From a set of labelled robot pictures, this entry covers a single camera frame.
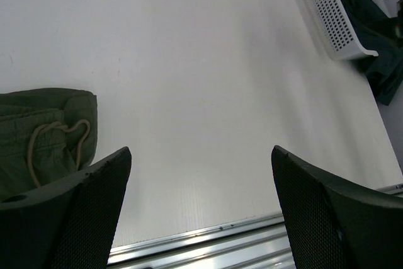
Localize white perforated plastic basket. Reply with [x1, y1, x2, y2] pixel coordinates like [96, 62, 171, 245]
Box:
[305, 0, 378, 60]

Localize dark teal shorts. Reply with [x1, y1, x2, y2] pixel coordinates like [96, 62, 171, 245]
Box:
[341, 0, 402, 106]

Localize olive green shorts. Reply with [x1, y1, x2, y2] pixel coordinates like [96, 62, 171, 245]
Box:
[1, 88, 98, 200]

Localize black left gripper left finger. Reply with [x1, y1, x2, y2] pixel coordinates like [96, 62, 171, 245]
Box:
[1, 147, 132, 268]

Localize aluminium mounting rail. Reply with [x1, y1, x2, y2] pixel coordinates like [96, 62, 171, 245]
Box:
[106, 183, 403, 269]

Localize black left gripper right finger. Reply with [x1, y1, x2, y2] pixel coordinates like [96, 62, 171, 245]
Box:
[271, 146, 402, 268]

